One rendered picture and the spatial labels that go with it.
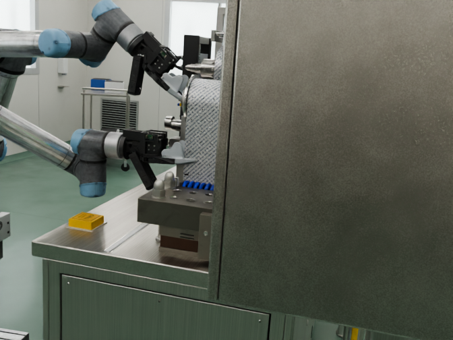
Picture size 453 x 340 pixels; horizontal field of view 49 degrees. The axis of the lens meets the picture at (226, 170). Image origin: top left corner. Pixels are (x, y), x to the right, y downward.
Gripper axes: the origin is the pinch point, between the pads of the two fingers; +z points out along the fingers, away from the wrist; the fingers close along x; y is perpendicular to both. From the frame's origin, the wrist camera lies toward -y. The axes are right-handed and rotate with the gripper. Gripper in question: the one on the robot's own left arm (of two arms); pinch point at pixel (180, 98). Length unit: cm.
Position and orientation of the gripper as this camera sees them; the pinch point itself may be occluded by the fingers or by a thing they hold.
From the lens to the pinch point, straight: 144.1
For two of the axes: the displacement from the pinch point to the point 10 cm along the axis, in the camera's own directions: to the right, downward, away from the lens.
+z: 7.0, 7.1, -0.5
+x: 2.6, -1.9, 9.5
